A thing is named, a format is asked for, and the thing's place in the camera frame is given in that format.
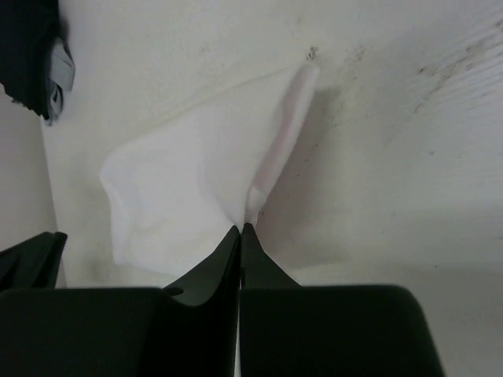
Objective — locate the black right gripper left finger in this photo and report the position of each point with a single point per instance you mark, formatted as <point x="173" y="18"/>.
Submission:
<point x="188" y="328"/>

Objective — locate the grey folded tank top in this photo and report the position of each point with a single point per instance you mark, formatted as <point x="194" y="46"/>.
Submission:
<point x="60" y="75"/>

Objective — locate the white tank top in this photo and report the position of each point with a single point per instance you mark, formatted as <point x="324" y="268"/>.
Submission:
<point x="176" y="191"/>

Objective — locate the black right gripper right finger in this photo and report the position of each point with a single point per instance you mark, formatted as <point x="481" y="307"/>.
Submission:
<point x="287" y="329"/>

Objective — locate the black folded tank top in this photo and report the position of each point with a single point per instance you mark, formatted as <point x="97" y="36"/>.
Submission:
<point x="30" y="30"/>

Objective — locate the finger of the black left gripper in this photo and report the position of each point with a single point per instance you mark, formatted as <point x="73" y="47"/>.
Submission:
<point x="33" y="263"/>

